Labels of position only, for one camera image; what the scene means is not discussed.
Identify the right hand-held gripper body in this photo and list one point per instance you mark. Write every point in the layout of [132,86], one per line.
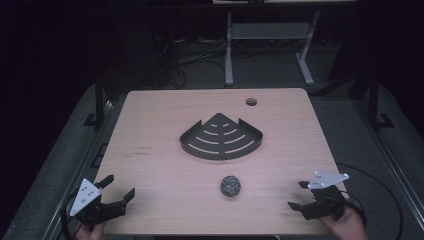
[325,196]

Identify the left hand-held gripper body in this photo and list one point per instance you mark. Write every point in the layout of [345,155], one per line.
[87,196]

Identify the grey steel wool ball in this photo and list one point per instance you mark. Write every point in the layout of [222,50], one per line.
[230,186]

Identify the black metal corner shelf tray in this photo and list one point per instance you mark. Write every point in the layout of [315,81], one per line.
[221,143]

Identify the person's right hand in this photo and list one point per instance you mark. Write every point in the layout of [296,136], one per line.
[346,225]

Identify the person's left hand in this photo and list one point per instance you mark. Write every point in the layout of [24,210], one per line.
[95,232]

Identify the grey metal stand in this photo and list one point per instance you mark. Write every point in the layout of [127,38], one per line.
[266,31]

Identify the aluminium rail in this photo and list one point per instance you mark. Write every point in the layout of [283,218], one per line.
[76,180]
[393,166]

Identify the black frame post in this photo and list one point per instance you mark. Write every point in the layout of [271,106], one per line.
[99,100]
[375,100]

